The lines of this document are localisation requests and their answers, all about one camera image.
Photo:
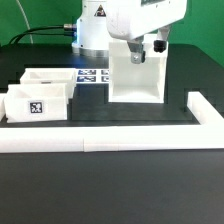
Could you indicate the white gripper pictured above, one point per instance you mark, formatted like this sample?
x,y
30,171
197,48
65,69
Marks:
x,y
130,19

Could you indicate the white drawer cabinet box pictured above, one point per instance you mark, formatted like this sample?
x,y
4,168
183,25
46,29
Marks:
x,y
136,83

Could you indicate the white front drawer tray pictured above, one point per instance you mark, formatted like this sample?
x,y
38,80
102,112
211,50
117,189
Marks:
x,y
36,102

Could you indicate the white drawer tray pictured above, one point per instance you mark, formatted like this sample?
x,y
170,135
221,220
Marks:
x,y
36,102
50,76

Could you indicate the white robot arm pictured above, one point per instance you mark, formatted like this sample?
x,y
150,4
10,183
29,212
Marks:
x,y
92,36

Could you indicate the white rear drawer tray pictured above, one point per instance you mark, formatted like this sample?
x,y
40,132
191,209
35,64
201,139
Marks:
x,y
50,76

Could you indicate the marker tag sheet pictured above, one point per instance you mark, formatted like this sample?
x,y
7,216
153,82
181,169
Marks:
x,y
97,76

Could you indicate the white U-shaped fence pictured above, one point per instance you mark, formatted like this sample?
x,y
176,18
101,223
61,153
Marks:
x,y
208,133

